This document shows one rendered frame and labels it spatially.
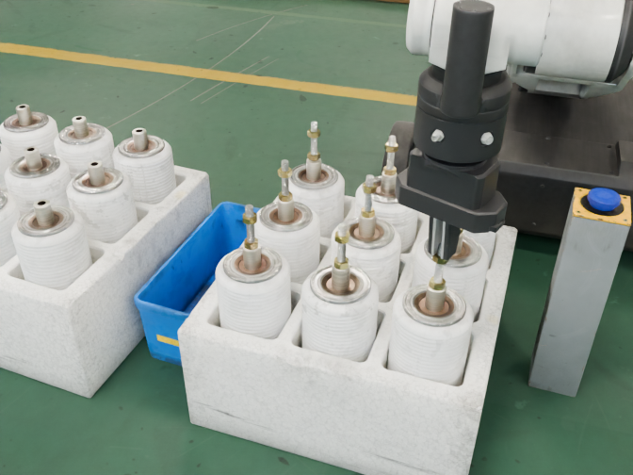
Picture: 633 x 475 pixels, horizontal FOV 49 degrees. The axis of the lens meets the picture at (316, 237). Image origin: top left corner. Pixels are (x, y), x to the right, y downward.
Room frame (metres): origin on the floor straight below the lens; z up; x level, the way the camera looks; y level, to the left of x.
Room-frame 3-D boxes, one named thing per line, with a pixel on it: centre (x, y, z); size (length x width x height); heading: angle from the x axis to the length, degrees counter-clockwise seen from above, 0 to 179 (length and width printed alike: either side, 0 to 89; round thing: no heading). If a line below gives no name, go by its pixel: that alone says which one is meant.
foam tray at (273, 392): (0.78, -0.07, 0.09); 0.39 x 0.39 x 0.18; 71
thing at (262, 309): (0.71, 0.08, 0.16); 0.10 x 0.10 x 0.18
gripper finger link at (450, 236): (0.63, -0.15, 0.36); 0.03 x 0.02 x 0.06; 142
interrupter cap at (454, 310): (0.63, -0.14, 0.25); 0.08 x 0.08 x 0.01
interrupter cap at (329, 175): (0.93, 0.01, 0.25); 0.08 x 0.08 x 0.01
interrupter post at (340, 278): (0.67, -0.03, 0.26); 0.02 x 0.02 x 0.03
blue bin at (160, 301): (0.91, 0.17, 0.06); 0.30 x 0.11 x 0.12; 159
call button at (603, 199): (0.76, -0.37, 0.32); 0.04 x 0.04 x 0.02
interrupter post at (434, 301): (0.63, -0.14, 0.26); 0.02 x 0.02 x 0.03
